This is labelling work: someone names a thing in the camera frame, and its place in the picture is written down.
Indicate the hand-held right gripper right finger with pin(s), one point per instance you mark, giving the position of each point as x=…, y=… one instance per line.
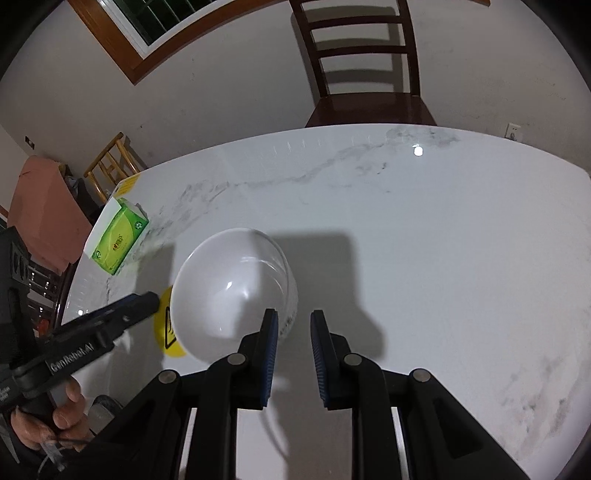
x=318, y=355

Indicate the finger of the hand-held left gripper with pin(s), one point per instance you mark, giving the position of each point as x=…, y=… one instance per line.
x=101, y=327

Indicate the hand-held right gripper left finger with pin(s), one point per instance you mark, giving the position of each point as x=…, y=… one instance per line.
x=270, y=355

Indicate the white bowl blue print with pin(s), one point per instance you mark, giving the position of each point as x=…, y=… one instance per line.
x=221, y=286

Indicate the person's left hand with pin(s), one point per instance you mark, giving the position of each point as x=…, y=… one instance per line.
x=69, y=410

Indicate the round yellow sticker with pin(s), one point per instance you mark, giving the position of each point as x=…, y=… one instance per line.
x=161, y=332

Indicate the green tissue pack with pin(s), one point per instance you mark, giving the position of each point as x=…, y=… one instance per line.
x=117, y=240

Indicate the pink cloth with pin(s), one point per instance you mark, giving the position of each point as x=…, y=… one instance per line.
x=41, y=212

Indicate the yellow edge label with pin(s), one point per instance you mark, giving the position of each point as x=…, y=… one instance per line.
x=128, y=183

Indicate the bamboo chair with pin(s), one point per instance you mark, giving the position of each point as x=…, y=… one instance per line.
x=115, y=166

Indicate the dark wooden chair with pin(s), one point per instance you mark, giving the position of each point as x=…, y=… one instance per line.
x=369, y=92

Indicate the black wall switch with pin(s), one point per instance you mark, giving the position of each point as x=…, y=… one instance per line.
x=30, y=142

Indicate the wooden window frame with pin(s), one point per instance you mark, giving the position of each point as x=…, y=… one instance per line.
x=138, y=55

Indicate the white wall socket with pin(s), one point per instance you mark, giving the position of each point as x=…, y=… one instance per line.
x=512, y=131

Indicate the brown wooden frame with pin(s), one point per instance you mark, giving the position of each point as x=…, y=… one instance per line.
x=473, y=2

